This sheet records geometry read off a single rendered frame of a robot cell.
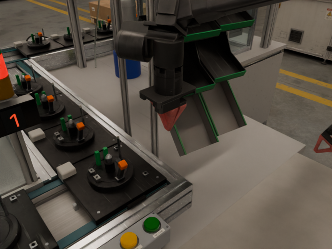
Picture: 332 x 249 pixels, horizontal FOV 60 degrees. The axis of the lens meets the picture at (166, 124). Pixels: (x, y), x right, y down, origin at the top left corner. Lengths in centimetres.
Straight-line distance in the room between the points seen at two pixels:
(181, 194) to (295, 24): 423
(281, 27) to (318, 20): 54
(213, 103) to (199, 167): 24
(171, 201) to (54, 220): 33
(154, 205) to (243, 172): 40
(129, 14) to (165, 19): 112
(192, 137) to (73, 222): 44
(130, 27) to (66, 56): 145
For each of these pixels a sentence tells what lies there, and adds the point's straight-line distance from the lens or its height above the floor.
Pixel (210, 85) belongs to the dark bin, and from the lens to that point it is 86.
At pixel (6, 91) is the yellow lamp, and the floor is 128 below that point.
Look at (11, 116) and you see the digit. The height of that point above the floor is 121.
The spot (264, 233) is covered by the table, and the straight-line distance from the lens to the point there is 93.
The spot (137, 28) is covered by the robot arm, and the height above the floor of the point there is 143.
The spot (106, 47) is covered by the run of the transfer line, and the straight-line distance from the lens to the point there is 212.
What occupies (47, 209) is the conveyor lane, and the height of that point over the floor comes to 92.
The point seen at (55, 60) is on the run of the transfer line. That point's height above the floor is 91.
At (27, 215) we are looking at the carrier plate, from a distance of 86.
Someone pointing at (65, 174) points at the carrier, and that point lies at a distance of 92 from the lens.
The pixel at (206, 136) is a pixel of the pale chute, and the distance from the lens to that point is 98.
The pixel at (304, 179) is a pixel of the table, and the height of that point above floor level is 86.
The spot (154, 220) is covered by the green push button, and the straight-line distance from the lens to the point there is 77.
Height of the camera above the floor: 158
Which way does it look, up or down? 34 degrees down
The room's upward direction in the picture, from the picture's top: straight up
